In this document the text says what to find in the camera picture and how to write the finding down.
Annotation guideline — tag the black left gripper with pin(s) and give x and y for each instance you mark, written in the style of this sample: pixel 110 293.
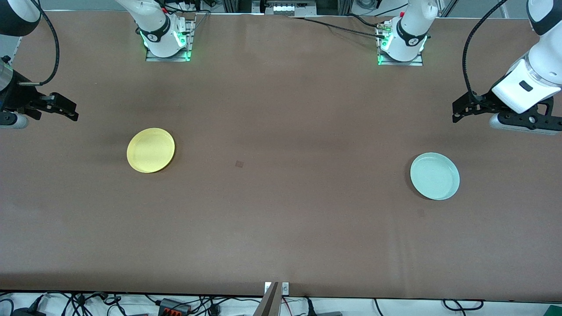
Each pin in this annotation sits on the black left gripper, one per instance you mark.
pixel 483 103

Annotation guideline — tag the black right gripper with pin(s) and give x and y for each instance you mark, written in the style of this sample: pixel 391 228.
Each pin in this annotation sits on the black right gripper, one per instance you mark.
pixel 14 97

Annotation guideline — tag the pale green round plate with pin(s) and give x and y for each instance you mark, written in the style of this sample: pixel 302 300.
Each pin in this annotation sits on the pale green round plate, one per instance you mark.
pixel 434 175

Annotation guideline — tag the yellow round plate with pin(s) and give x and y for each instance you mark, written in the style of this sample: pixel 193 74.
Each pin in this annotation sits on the yellow round plate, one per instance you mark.
pixel 150 150

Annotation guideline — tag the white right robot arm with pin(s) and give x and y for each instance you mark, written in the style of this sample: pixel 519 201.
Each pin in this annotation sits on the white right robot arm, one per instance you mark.
pixel 158 22

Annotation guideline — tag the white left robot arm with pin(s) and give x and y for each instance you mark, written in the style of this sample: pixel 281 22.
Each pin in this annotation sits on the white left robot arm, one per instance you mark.
pixel 540 66

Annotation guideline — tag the white device with slots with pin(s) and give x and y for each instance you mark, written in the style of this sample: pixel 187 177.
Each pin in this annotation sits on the white device with slots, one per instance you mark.
pixel 290 8

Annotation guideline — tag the black power adapter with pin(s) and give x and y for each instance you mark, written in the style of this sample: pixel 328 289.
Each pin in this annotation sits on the black power adapter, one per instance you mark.
pixel 26 312

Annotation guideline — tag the green object corner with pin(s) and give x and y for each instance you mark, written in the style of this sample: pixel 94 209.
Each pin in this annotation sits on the green object corner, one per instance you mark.
pixel 555 311

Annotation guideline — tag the black orange connector box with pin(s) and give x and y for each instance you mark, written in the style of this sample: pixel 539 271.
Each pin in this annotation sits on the black orange connector box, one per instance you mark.
pixel 173 307

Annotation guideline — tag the brown slanted beam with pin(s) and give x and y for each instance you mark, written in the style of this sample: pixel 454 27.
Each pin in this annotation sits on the brown slanted beam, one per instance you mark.
pixel 268 305

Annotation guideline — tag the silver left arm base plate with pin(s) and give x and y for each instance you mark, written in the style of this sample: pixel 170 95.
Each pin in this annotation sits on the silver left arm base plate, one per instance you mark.
pixel 401 63

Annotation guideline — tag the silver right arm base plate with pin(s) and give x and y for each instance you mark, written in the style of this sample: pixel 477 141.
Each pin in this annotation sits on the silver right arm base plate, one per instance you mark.
pixel 169 59

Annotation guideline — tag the small white bracket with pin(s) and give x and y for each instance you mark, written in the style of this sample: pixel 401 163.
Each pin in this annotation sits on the small white bracket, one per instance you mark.
pixel 285 288
pixel 267 287

